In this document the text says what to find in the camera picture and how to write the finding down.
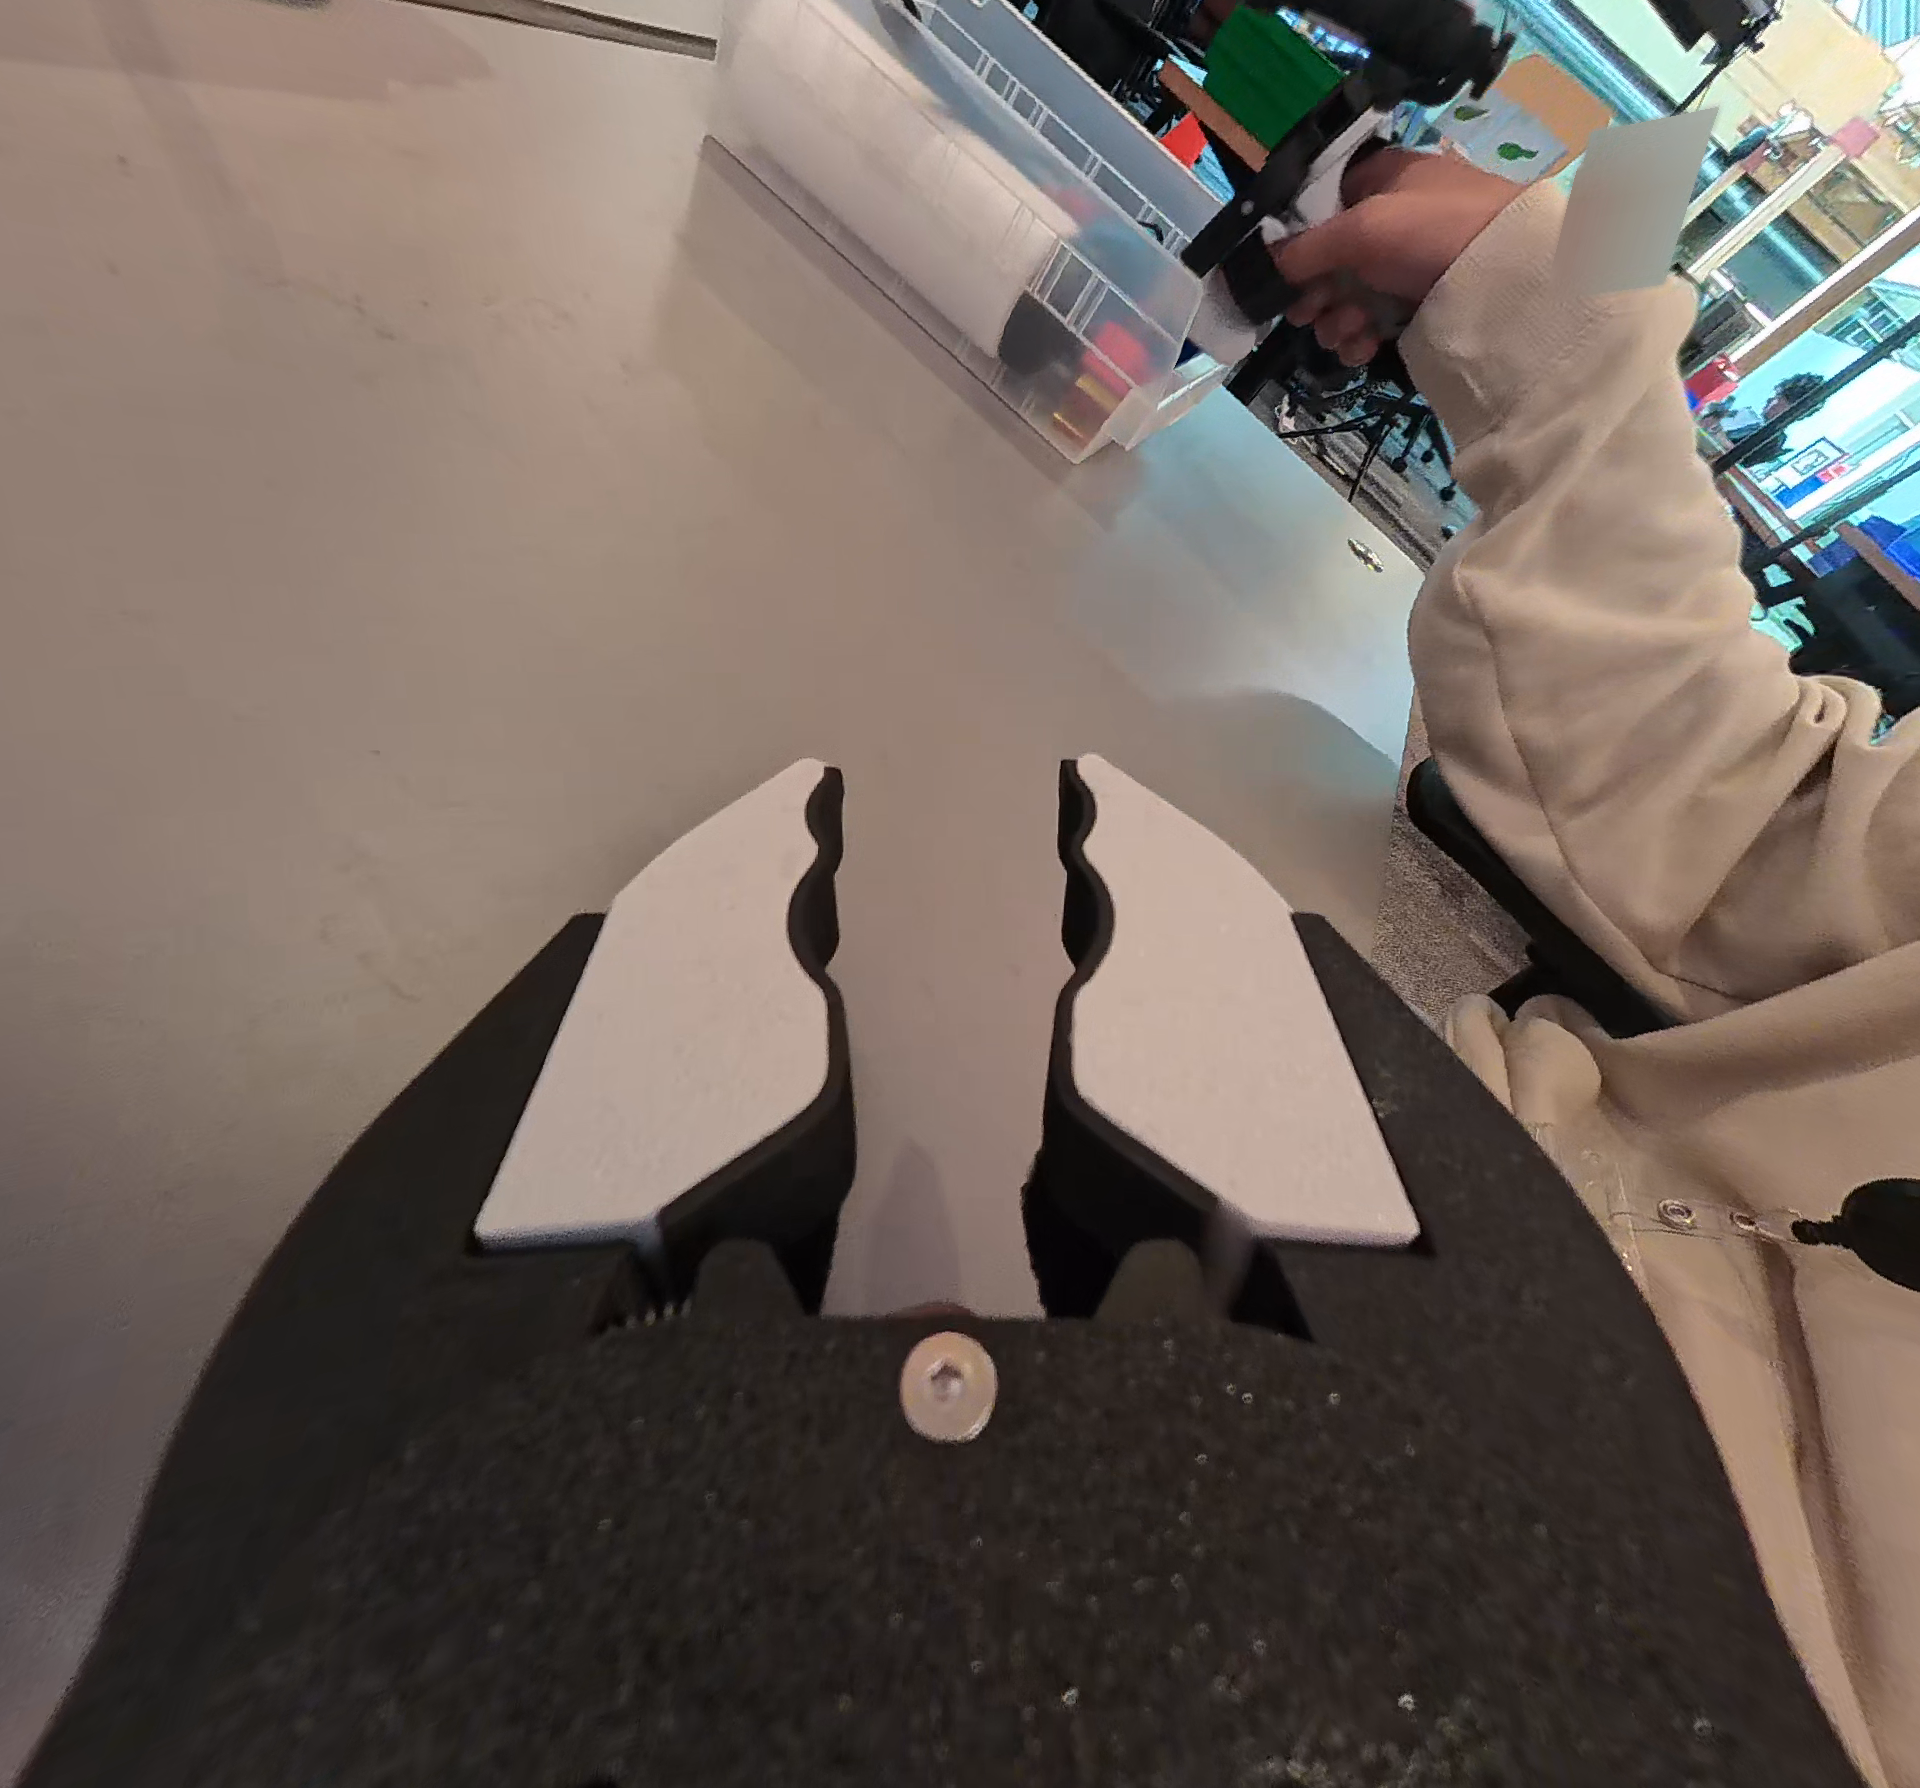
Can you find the green panel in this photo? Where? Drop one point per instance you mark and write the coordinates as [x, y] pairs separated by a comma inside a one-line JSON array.
[[1268, 64]]

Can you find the clear plastic container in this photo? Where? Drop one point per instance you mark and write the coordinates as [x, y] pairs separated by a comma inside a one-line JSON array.
[[1156, 303]]

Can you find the black toggle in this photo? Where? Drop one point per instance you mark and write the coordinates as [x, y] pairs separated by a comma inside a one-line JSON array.
[[1868, 1228]]

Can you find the person's right hand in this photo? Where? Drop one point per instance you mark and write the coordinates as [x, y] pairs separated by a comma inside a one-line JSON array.
[[1395, 246]]

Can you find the person's right forearm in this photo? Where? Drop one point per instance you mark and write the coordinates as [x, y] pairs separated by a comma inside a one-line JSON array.
[[1576, 545]]

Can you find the wooden sign green leaves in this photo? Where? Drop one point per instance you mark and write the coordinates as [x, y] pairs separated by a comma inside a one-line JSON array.
[[1515, 124]]

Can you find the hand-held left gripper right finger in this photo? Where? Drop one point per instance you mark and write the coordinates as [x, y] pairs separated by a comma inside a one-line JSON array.
[[1215, 1054]]

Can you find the white paper towel roll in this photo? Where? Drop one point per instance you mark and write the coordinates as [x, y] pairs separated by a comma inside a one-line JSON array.
[[900, 167]]

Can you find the grey desk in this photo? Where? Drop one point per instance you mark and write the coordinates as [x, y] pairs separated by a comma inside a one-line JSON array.
[[376, 545]]

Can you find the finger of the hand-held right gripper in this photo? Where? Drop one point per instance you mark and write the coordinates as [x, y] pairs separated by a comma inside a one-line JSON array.
[[1237, 237], [1237, 319]]

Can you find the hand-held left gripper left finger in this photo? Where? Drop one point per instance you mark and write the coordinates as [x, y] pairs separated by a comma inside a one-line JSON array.
[[677, 1054]]

